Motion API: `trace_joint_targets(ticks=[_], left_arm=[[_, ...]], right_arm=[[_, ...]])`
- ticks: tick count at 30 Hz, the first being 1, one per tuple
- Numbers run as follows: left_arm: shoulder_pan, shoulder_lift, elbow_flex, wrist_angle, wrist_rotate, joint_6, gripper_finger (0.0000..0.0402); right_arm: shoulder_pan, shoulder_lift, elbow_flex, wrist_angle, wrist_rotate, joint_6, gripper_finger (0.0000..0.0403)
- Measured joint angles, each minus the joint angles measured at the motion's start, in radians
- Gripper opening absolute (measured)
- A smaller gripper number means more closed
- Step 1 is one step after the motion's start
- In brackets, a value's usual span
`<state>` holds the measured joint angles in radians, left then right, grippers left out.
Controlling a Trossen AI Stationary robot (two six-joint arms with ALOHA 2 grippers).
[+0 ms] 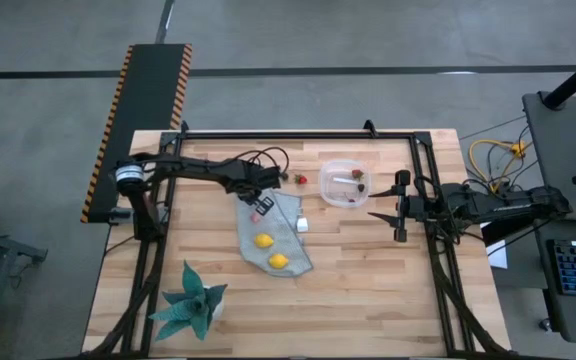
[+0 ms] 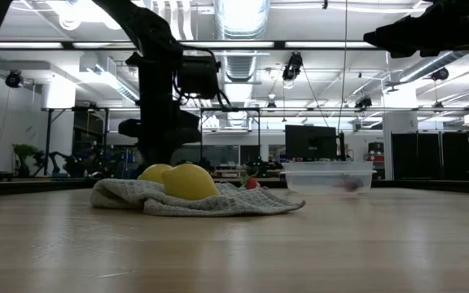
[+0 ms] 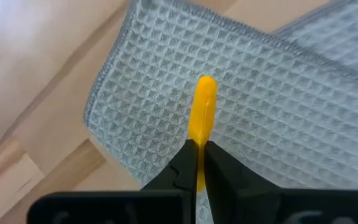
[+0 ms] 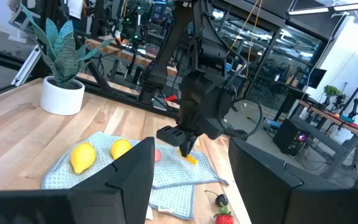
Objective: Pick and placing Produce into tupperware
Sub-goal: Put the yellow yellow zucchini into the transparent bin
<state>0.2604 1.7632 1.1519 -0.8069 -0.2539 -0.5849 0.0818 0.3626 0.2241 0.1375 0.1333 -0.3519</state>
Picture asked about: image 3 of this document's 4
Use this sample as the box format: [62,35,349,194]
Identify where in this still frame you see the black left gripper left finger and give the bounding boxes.
[140,138,199,192]

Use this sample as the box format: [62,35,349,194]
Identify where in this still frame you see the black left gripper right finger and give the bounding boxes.
[203,139,282,192]

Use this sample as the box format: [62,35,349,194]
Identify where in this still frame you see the grey-blue waffle towel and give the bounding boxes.
[83,0,358,224]

